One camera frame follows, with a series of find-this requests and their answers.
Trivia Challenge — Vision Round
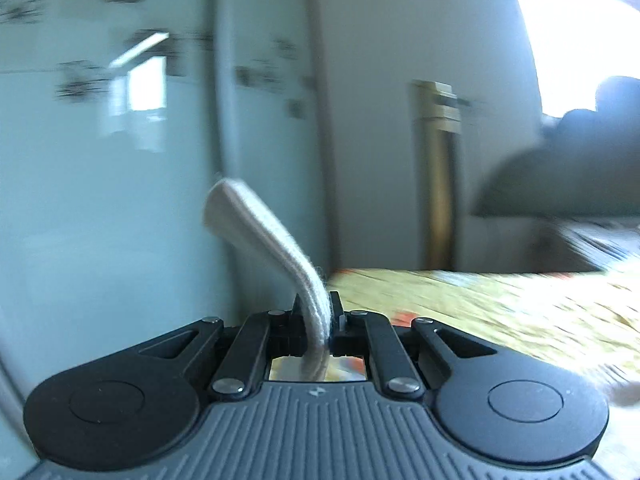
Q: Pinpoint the white knit sweater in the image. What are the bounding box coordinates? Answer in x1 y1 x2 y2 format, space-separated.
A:
203 178 332 382

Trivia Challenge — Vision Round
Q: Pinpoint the gold tower fan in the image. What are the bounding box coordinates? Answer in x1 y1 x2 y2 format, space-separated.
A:
411 80 461 271

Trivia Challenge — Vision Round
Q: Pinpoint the yellow floral bed quilt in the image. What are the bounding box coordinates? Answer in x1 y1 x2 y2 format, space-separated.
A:
267 266 640 411

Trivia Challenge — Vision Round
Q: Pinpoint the patterned pillow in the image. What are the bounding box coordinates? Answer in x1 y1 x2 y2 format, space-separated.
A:
555 219 639 271

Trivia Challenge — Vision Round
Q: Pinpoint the grey upholstered headboard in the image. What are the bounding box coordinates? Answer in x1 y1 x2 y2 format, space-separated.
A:
473 76 639 218

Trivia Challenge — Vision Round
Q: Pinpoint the window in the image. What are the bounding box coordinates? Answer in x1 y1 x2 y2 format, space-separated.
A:
516 0 639 118

